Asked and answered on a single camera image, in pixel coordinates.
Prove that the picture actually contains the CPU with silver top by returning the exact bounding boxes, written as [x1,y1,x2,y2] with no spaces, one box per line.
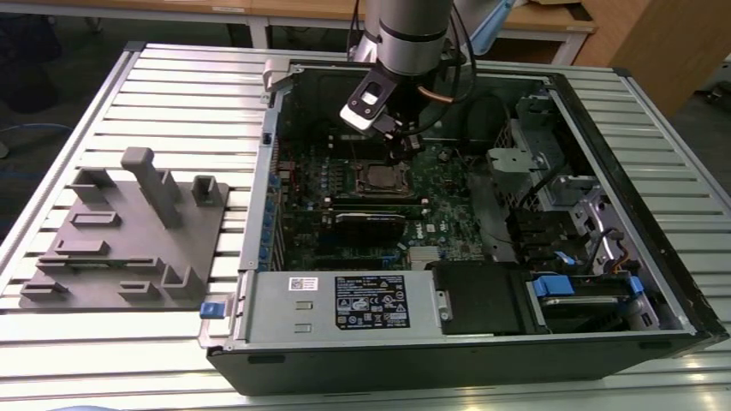
[369,164,402,188]

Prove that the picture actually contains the metal socket cover frame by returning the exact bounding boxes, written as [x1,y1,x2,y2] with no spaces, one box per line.
[357,161,413,197]

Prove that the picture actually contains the black RAM slot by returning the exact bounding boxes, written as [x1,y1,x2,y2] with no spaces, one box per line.
[333,202,430,211]

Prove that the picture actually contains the metal drive cage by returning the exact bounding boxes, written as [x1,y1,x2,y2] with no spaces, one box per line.
[485,96,582,211]

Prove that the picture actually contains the green motherboard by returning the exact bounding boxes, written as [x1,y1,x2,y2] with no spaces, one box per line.
[273,136,502,273]

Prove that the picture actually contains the black graphics card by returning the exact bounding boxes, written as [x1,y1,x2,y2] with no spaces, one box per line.
[334,211,410,246]

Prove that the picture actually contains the silver finned chipset heatsink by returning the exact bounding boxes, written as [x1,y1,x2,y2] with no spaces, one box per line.
[409,246,446,263]

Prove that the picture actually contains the hard disk in blue carrier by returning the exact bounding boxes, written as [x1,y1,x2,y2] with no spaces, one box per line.
[526,273,647,334]

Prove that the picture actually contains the silver power supply unit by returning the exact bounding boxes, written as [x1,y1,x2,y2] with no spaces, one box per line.
[237,269,454,346]

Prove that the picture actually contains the wooden cabinet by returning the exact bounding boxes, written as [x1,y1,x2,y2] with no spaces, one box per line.
[570,0,731,119]

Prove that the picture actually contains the grey plastic parts rack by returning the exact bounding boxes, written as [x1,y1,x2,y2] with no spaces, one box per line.
[18,146,233,310]

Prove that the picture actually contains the black open PC case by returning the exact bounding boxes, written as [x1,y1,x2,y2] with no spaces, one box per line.
[197,57,731,397]

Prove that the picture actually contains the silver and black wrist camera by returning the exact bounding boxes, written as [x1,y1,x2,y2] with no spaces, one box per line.
[339,68,402,132]

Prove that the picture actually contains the thick black looped cable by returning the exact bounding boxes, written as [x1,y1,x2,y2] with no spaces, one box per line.
[463,92,514,145]

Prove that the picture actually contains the black curved drive cable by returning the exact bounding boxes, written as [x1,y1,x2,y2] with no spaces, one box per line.
[517,164,565,215]

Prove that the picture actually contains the grey case handle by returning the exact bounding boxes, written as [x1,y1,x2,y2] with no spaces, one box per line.
[262,58,297,93]

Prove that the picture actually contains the black plastic bracket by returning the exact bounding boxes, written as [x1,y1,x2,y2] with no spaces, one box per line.
[505,208,578,265]

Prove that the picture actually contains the wooden desk white frame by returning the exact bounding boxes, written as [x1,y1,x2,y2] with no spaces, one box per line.
[266,0,599,65]
[0,0,274,48]

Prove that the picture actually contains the black cable with plug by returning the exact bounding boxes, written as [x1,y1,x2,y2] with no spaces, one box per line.
[587,226,627,275]

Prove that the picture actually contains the coloured power wires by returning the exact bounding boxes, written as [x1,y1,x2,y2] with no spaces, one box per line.
[609,252,637,275]

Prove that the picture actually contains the blue floor cable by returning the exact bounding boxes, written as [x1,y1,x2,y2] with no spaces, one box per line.
[0,122,75,134]

